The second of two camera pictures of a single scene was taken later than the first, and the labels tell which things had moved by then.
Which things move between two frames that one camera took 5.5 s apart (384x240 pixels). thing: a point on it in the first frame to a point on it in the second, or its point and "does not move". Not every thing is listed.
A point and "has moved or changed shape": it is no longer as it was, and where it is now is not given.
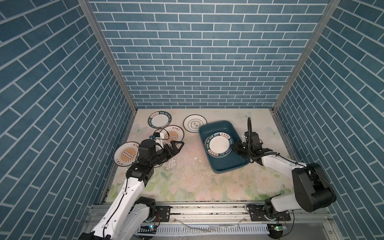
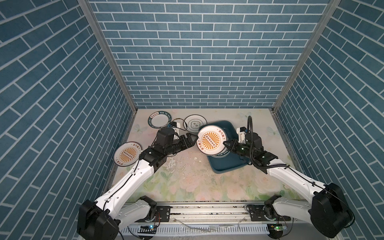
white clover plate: [192, 123] does not move
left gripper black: [174, 151] to [189, 143]
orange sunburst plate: [172, 133] has moved or changed shape
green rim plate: [159, 119] does not move
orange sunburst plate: [126, 153] does not move
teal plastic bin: [217, 139] does not move
